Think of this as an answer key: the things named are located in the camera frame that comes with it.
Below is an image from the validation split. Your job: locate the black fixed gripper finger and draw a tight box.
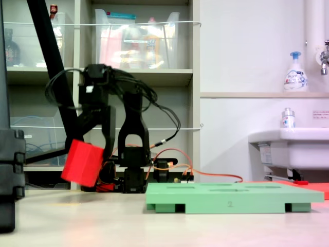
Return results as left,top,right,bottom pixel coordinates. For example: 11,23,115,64
101,105,117,158

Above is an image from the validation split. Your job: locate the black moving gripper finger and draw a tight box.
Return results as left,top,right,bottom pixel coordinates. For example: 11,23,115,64
76,110,104,145

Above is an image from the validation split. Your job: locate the red octagonal pillar block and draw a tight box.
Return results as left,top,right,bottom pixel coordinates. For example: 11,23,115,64
60,139,105,188

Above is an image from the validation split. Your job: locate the pink package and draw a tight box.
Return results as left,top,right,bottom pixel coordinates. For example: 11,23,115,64
99,28,123,69

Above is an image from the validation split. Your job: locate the black table clamp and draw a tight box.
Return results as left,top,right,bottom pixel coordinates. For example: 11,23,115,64
153,158,178,185

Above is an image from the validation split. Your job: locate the black tripod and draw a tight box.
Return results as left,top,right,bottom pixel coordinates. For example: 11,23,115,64
24,0,98,192

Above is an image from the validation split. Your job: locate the yellow labelled bottle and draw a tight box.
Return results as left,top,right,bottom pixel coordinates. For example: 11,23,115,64
143,17,162,69

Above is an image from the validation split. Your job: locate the narrow clear plastic bin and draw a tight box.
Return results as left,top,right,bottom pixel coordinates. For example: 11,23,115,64
4,12,66,68

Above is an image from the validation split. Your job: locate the blue-topped zip bag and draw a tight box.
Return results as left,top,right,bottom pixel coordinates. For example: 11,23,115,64
106,11,137,26

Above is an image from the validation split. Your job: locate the small circuit board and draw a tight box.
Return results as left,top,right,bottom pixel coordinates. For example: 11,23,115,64
173,176,195,184

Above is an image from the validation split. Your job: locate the wide clear plastic bin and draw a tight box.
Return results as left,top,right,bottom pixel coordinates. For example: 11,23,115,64
94,9,180,69

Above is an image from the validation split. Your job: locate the dark glass bottle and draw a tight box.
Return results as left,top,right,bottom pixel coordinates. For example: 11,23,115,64
4,28,21,67

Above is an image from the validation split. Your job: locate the red-capped bottle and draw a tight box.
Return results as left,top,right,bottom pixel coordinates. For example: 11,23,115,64
49,4,64,49

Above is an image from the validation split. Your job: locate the beige shelf unit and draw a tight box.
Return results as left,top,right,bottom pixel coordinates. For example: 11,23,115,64
2,0,202,172

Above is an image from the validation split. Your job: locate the green shape-sorting board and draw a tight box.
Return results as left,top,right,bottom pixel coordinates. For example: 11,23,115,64
145,182,325,215

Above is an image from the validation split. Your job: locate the small white bottle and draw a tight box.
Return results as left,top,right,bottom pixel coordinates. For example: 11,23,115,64
280,107,296,129

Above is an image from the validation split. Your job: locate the white sink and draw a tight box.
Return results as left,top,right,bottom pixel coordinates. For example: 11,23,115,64
248,127,329,171

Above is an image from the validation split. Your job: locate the white foam soap pump bottle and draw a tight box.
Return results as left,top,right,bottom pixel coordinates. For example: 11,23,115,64
283,51,309,93

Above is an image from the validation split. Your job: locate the metal faucet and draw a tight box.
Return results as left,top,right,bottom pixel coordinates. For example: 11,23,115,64
318,40,329,76

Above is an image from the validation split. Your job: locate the white shelf guard wire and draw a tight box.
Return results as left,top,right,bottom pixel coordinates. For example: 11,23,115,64
4,21,202,27
10,123,205,131

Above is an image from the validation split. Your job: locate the black cable bundle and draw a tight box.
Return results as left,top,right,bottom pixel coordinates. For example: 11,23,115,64
44,65,182,149

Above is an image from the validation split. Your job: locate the long orange wire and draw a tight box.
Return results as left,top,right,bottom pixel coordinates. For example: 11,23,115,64
143,148,244,184

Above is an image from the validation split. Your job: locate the white wall notice label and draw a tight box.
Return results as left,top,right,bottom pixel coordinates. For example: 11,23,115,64
312,110,329,120

